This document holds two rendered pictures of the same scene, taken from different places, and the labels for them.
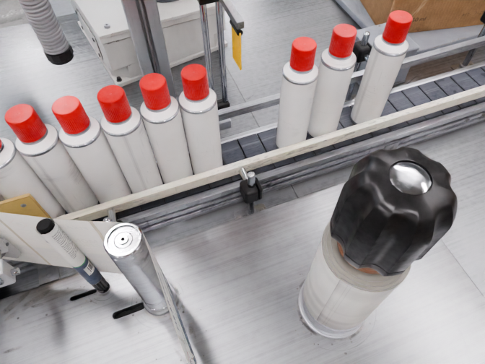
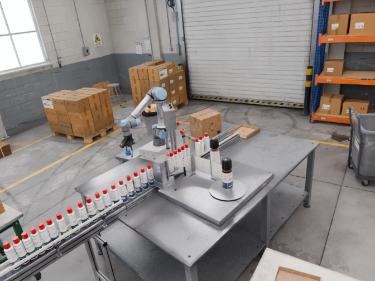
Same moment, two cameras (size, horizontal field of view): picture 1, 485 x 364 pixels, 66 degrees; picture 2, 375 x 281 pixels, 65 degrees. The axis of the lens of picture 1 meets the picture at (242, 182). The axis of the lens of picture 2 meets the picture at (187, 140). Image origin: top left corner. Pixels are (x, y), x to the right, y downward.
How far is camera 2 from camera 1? 2.44 m
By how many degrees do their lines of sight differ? 36
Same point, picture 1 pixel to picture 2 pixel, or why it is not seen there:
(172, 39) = (167, 151)
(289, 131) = (198, 152)
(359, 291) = (215, 152)
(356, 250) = (213, 145)
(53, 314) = (181, 179)
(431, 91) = not seen: hidden behind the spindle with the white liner
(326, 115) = (202, 149)
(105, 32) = (158, 151)
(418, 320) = not seen: hidden behind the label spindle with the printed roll
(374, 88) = (207, 144)
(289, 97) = (197, 146)
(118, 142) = (180, 155)
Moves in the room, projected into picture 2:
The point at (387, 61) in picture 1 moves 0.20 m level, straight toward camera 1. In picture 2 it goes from (207, 139) to (208, 147)
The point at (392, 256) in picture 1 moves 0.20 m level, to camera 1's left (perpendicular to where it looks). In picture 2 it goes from (215, 145) to (196, 151)
